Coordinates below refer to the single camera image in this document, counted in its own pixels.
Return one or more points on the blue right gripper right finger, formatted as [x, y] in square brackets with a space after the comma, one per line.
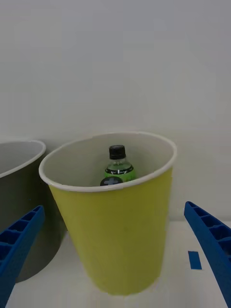
[214, 240]

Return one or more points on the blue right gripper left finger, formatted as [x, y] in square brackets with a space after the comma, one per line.
[19, 240]

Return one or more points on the green label plastic bottle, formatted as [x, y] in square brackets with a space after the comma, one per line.
[117, 152]

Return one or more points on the grey plastic waste bin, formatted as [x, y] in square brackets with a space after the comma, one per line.
[21, 192]

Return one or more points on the yellow-green plastic waste bin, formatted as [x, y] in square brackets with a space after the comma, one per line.
[113, 231]

